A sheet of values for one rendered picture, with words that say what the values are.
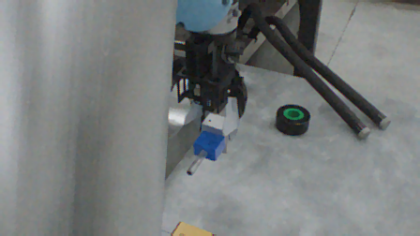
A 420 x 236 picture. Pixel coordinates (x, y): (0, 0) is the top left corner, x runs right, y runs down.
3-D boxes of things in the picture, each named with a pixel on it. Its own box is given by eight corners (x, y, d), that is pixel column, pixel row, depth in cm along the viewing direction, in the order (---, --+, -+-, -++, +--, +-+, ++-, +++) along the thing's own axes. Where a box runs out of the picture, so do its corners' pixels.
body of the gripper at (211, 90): (176, 106, 65) (172, 36, 57) (201, 81, 71) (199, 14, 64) (220, 118, 62) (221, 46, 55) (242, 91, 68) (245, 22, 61)
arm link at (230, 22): (200, -13, 61) (250, -5, 58) (200, 16, 64) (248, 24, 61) (175, 4, 56) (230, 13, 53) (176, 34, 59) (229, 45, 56)
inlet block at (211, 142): (203, 189, 67) (202, 165, 64) (176, 180, 69) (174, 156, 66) (234, 142, 77) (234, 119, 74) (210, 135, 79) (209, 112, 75)
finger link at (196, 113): (172, 138, 72) (182, 97, 66) (188, 119, 76) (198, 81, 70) (188, 146, 71) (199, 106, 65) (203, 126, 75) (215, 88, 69)
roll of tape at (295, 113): (299, 113, 102) (301, 101, 100) (314, 132, 96) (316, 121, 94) (270, 118, 100) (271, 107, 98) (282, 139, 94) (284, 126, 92)
